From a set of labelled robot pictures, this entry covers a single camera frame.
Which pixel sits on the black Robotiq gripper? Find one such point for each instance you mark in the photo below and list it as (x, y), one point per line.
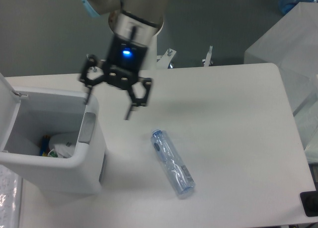
(121, 70)

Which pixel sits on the white paper wrapper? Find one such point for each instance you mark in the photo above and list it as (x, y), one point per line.
(63, 145)

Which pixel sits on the clear plastic bottle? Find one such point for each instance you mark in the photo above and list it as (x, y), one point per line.
(172, 164)

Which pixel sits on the white patterned sheet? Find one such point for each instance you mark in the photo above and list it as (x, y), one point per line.
(10, 198)

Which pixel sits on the white frosted box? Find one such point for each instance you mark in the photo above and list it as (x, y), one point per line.
(292, 45)

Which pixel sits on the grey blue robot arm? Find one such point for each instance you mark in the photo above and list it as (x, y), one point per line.
(136, 24)

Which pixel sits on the blue yellow snack packet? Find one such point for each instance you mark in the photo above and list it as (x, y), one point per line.
(44, 148)

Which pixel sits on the white trash can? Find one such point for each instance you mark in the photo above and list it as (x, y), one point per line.
(27, 114)

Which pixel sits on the black device at edge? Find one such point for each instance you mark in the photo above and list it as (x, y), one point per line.
(310, 203)

